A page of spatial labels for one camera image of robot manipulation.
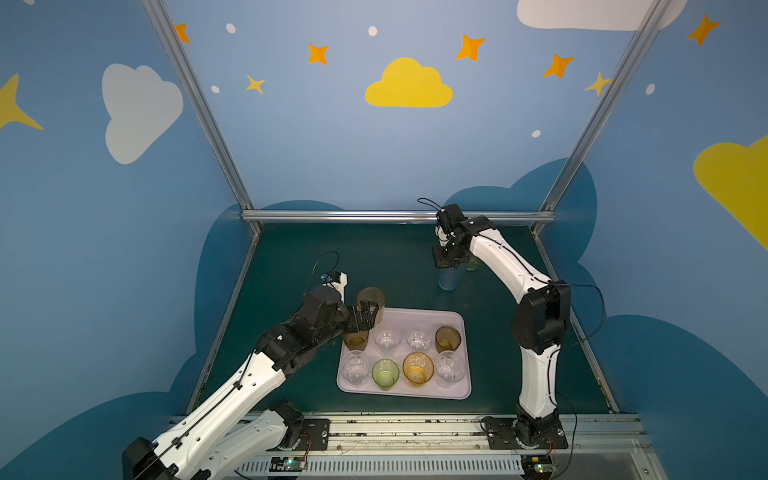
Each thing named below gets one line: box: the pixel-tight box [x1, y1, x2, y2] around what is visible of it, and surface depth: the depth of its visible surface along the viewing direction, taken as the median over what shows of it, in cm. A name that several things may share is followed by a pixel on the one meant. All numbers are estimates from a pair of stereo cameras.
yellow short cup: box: [402, 352, 435, 386], surface depth 81 cm
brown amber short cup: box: [435, 326, 461, 353], surface depth 88 cm
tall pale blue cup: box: [437, 265, 465, 291], surface depth 103 cm
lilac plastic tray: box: [336, 308, 472, 399], surface depth 85 cm
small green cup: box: [371, 358, 400, 391], surface depth 83 cm
